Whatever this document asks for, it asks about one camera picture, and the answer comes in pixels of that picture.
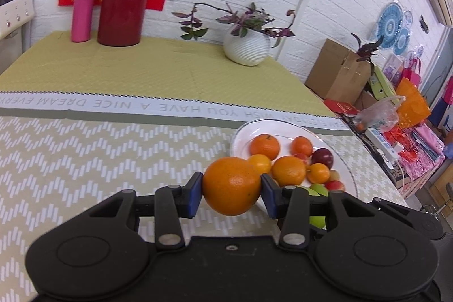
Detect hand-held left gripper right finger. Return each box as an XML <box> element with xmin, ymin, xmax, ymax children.
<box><xmin>261</xmin><ymin>174</ymin><xmax>380</xmax><ymax>250</ymax></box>

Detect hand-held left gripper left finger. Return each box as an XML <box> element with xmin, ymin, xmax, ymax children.
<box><xmin>88</xmin><ymin>172</ymin><xmax>203</xmax><ymax>250</ymax></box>

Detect small yellow orange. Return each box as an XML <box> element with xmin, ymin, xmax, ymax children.
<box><xmin>247</xmin><ymin>154</ymin><xmax>272</xmax><ymax>175</ymax></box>

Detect large orange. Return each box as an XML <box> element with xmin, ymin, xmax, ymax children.
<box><xmin>202</xmin><ymin>157</ymin><xmax>262</xmax><ymax>217</ymax></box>

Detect tangerine with green stem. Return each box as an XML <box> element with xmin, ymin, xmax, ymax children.
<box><xmin>250</xmin><ymin>134</ymin><xmax>280</xmax><ymax>161</ymax></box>

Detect white plate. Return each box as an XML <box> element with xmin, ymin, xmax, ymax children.
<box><xmin>230</xmin><ymin>119</ymin><xmax>359</xmax><ymax>221</ymax></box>

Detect dark red plum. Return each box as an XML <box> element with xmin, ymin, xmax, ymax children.
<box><xmin>311</xmin><ymin>148</ymin><xmax>334</xmax><ymax>169</ymax></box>

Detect red apple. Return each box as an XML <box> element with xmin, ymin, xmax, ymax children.
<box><xmin>324</xmin><ymin>180</ymin><xmax>346</xmax><ymax>193</ymax></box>

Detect pink bag pile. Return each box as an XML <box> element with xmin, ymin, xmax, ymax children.
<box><xmin>396</xmin><ymin>127</ymin><xmax>445</xmax><ymax>182</ymax></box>

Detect white power strip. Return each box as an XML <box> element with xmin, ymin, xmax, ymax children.
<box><xmin>364</xmin><ymin>128</ymin><xmax>398</xmax><ymax>162</ymax></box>

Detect red envelope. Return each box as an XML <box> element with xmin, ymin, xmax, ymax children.
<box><xmin>324</xmin><ymin>98</ymin><xmax>358</xmax><ymax>117</ymax></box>

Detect clear plastic bag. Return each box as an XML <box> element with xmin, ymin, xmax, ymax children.
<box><xmin>355</xmin><ymin>95</ymin><xmax>406</xmax><ymax>131</ymax></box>

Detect orange bag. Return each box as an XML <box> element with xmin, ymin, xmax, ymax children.
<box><xmin>395</xmin><ymin>77</ymin><xmax>431</xmax><ymax>128</ymax></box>

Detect cardboard box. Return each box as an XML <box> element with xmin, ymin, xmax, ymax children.
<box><xmin>305</xmin><ymin>39</ymin><xmax>372</xmax><ymax>101</ymax></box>

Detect potted plant in white pot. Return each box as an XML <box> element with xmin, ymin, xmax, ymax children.
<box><xmin>172</xmin><ymin>2</ymin><xmax>296</xmax><ymax>67</ymax></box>

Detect purple leaf plant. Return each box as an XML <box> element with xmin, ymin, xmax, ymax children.
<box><xmin>351</xmin><ymin>33</ymin><xmax>383</xmax><ymax>64</ymax></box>

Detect pink bottle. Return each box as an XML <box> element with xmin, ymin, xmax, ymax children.
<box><xmin>71</xmin><ymin>0</ymin><xmax>98</xmax><ymax>43</ymax></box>

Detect medium blue patterned wall plate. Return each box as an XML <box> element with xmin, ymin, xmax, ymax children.
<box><xmin>394</xmin><ymin>27</ymin><xmax>412</xmax><ymax>58</ymax></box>

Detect large blue patterned wall plate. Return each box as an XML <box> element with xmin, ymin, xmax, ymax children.
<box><xmin>376</xmin><ymin>2</ymin><xmax>404</xmax><ymax>48</ymax></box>

